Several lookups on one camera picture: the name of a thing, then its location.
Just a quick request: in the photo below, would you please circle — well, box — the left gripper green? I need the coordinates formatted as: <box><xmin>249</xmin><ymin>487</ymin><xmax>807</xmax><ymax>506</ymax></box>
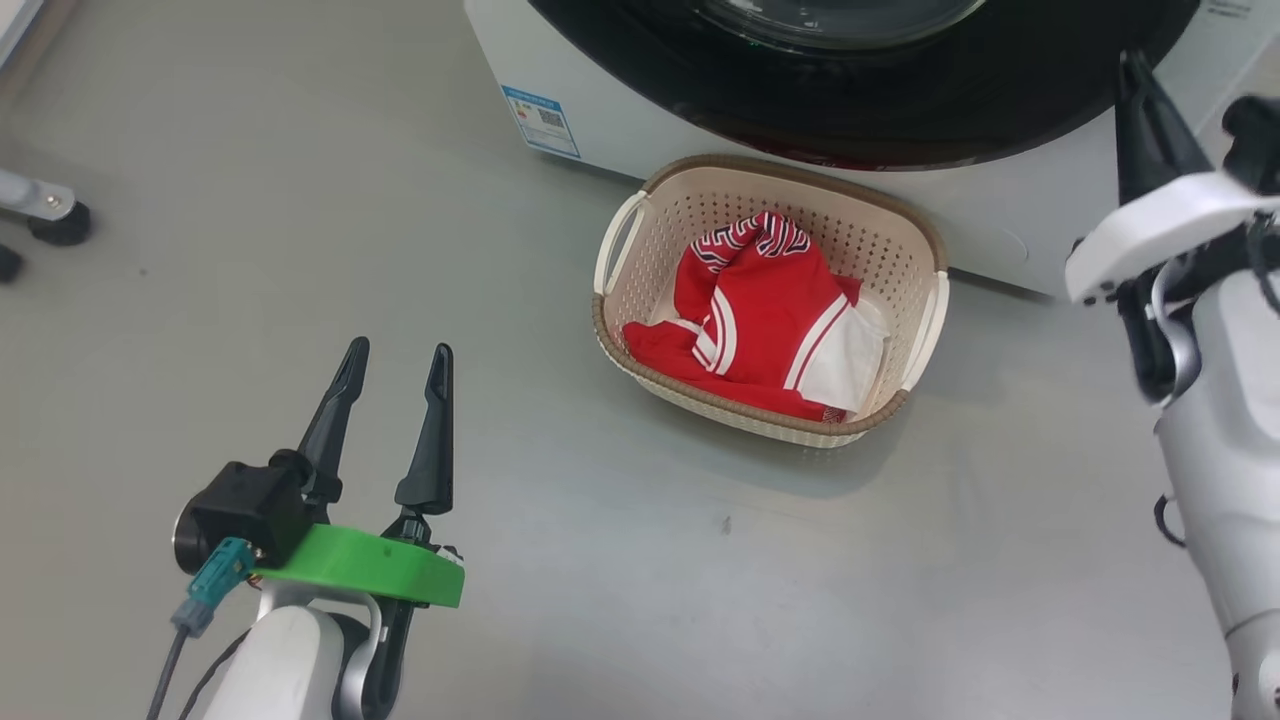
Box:
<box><xmin>250</xmin><ymin>336</ymin><xmax>467</xmax><ymax>610</ymax></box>

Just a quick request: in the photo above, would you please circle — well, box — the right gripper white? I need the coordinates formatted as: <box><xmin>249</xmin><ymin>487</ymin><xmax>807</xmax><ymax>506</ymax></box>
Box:
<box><xmin>1064</xmin><ymin>49</ymin><xmax>1280</xmax><ymax>307</ymax></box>

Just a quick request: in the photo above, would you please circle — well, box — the dark round glass washer door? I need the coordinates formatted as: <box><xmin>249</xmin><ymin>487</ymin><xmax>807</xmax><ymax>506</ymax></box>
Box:
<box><xmin>524</xmin><ymin>0</ymin><xmax>1202</xmax><ymax>172</ymax></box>

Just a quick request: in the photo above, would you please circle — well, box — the red white striped garment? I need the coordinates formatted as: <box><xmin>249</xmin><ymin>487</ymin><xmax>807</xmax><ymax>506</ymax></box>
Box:
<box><xmin>621</xmin><ymin>210</ymin><xmax>892</xmax><ymax>424</ymax></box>

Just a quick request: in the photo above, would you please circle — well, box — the white front-load washing machine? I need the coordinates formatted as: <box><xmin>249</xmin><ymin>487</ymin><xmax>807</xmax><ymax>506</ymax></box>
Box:
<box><xmin>463</xmin><ymin>0</ymin><xmax>1280</xmax><ymax>301</ymax></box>

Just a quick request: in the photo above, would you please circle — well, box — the cream perforated laundry basket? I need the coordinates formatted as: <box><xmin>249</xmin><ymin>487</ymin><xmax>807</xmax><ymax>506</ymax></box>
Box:
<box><xmin>591</xmin><ymin>153</ymin><xmax>950</xmax><ymax>450</ymax></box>

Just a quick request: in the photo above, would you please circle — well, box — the round drain filter cover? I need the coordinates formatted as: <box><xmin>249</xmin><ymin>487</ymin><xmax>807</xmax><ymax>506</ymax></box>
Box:
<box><xmin>984</xmin><ymin>221</ymin><xmax>1032</xmax><ymax>265</ymax></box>

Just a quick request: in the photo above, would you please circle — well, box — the blue energy label sticker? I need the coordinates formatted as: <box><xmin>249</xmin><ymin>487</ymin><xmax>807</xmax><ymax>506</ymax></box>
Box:
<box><xmin>499</xmin><ymin>84</ymin><xmax>583</xmax><ymax>162</ymax></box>

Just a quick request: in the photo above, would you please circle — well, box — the grey wheeled stand leg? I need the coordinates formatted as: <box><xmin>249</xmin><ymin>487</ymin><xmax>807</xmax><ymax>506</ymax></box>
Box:
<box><xmin>0</xmin><ymin>167</ymin><xmax>94</xmax><ymax>285</ymax></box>

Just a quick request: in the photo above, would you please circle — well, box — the left teal cable connector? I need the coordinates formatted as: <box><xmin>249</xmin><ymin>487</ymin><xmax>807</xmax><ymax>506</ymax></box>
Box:
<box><xmin>169</xmin><ymin>536</ymin><xmax>257</xmax><ymax>640</ymax></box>

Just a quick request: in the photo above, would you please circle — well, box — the left camera black cable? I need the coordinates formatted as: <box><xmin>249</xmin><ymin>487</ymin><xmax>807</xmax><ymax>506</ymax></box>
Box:
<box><xmin>144</xmin><ymin>625</ymin><xmax>193</xmax><ymax>720</ymax></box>

